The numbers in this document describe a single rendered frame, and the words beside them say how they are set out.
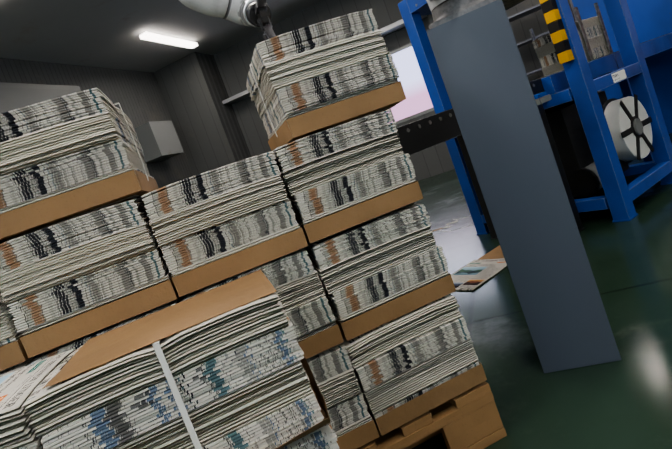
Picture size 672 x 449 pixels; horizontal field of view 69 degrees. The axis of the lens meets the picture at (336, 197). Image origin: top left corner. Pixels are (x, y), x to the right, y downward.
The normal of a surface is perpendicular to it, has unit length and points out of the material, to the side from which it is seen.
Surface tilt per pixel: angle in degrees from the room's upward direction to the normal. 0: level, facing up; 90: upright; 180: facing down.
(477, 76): 90
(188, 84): 90
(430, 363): 89
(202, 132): 90
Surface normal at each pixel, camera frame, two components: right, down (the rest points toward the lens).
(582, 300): -0.30, 0.18
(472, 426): 0.25, -0.02
